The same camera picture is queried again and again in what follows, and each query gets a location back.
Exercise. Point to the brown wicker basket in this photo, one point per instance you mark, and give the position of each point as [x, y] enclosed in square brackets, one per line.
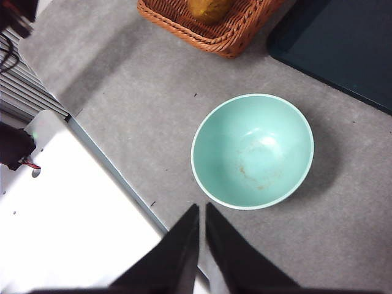
[214, 33]

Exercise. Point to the black rectangular tray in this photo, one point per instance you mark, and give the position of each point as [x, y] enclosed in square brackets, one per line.
[343, 52]

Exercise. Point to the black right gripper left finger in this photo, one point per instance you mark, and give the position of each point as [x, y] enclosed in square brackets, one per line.
[171, 263]

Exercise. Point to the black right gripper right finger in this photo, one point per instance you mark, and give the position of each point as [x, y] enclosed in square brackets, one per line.
[232, 266]

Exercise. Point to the brown kiwifruit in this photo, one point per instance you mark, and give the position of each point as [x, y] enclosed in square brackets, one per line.
[211, 10]

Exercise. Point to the teal ribbed bowl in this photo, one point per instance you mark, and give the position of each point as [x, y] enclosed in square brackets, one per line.
[251, 153]

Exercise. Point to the grey metal table edge strip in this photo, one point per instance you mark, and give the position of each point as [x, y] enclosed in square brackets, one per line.
[122, 181]

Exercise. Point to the ribbed aluminium frame rail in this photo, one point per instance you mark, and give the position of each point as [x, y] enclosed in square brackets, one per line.
[27, 88]

